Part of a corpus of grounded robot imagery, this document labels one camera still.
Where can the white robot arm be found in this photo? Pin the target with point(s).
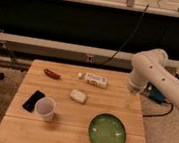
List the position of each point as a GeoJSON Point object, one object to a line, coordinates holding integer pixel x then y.
{"type": "Point", "coordinates": [148, 67]}

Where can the white plastic bottle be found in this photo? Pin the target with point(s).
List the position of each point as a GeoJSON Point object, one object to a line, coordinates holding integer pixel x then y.
{"type": "Point", "coordinates": [94, 79]}

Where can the white soap bar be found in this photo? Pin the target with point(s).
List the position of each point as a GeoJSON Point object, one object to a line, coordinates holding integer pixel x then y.
{"type": "Point", "coordinates": [78, 96]}

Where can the red sausage toy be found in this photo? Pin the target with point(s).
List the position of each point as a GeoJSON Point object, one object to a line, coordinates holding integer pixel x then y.
{"type": "Point", "coordinates": [51, 74]}

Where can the white plastic cup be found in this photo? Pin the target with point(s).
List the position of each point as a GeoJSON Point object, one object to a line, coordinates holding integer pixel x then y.
{"type": "Point", "coordinates": [45, 107]}

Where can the green bowl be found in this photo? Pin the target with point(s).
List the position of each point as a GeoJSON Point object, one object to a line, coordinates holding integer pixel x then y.
{"type": "Point", "coordinates": [106, 128]}

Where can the black smartphone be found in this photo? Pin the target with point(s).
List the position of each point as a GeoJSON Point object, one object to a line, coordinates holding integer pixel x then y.
{"type": "Point", "coordinates": [31, 102]}

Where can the blue object on floor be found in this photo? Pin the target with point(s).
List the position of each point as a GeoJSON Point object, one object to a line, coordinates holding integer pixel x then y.
{"type": "Point", "coordinates": [155, 94]}

